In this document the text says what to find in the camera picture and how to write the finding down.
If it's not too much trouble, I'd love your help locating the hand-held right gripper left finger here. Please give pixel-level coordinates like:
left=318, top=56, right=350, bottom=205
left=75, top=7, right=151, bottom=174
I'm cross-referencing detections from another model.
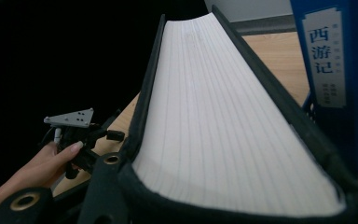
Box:
left=77, top=151, right=132, bottom=224

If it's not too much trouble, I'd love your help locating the black book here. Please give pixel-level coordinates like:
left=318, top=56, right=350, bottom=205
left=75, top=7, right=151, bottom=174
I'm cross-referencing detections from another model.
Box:
left=117, top=4, right=358, bottom=224

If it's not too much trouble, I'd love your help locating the blue file rack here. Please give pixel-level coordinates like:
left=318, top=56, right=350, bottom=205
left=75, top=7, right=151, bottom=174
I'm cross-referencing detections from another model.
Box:
left=301, top=91, right=358, bottom=202

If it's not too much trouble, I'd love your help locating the blue book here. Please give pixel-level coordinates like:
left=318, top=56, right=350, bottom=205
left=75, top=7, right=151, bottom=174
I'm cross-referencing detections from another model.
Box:
left=289, top=0, right=358, bottom=178

